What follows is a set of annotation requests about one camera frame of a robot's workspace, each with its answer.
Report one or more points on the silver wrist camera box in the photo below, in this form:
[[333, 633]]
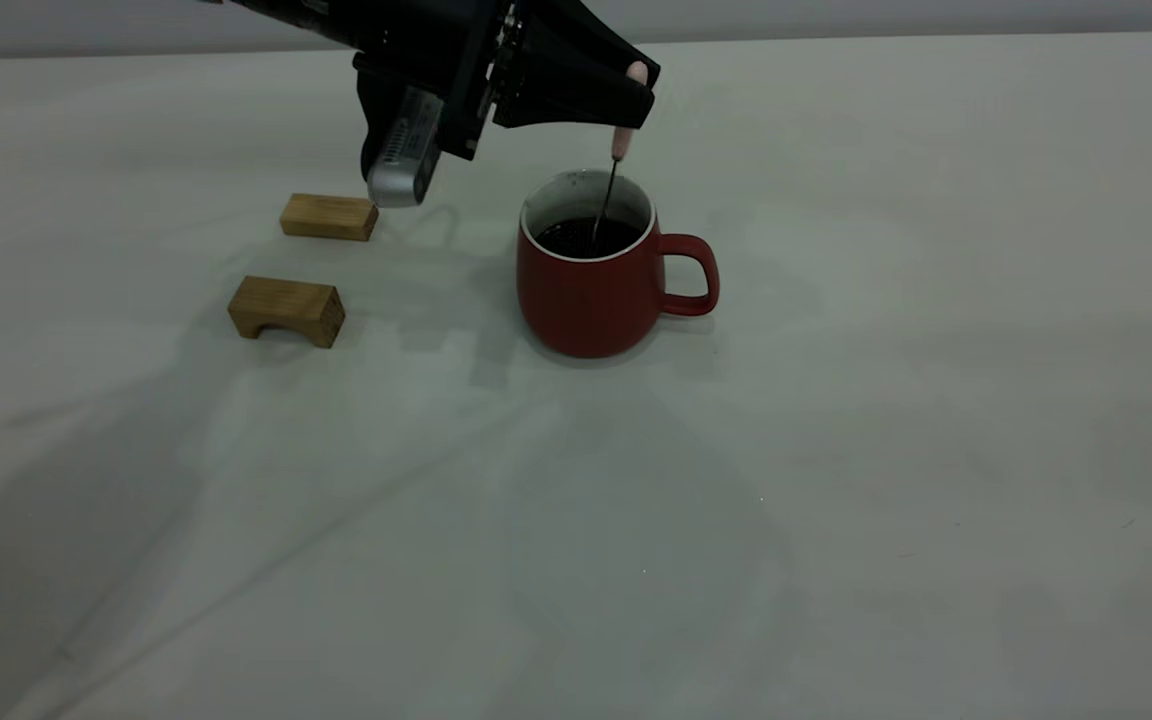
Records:
[[404, 160]]

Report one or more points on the dark coffee liquid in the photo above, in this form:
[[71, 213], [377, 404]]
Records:
[[571, 238]]

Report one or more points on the arched wooden block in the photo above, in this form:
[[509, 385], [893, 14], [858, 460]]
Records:
[[286, 305]]

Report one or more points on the red ceramic mug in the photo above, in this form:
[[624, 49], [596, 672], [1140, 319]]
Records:
[[586, 305]]

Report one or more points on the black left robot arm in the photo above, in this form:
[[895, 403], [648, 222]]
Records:
[[316, 18]]

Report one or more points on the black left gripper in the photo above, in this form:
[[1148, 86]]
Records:
[[446, 50]]

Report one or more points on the plain rectangular wooden block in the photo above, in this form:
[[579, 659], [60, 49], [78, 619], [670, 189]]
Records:
[[331, 217]]

